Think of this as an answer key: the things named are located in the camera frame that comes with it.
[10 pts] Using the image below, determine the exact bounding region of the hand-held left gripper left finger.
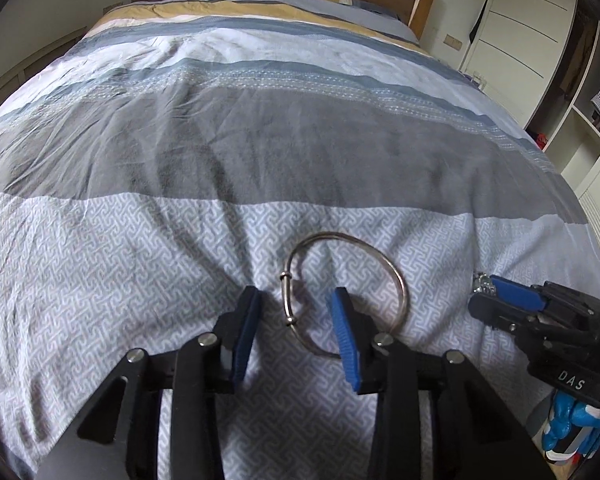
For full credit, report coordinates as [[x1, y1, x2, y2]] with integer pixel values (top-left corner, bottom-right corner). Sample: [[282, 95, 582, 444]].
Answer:
[[37, 286, 262, 480]]

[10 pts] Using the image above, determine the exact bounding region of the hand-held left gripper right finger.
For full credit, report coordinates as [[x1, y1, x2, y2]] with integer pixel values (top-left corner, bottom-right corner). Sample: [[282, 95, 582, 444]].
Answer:
[[326, 286, 556, 480]]

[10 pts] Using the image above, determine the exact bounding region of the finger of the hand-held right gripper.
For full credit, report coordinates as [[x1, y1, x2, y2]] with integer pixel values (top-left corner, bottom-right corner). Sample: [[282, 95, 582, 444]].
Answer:
[[468, 293, 536, 337], [490, 275, 583, 317]]

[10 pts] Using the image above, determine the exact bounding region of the silver chain bracelet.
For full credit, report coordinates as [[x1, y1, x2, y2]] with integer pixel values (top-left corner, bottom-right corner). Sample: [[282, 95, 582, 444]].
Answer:
[[472, 271, 497, 295]]

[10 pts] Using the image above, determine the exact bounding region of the plain silver bangle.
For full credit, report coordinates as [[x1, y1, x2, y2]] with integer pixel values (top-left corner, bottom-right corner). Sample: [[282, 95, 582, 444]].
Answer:
[[279, 231, 410, 359]]

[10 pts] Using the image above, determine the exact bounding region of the person's right hand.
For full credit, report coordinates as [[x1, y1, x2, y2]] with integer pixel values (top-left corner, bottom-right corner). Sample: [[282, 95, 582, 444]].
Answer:
[[541, 389, 600, 462]]

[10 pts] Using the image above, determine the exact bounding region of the striped duvet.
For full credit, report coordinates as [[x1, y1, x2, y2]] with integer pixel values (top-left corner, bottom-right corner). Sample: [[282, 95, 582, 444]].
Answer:
[[0, 0, 600, 480]]

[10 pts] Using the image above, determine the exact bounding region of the white wardrobe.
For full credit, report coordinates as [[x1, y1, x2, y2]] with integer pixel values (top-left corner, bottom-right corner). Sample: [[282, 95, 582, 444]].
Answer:
[[459, 0, 600, 221]]

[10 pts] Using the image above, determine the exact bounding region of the grey blue pillow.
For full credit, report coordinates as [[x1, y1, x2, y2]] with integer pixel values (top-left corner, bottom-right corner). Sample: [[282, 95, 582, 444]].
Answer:
[[279, 0, 412, 42]]

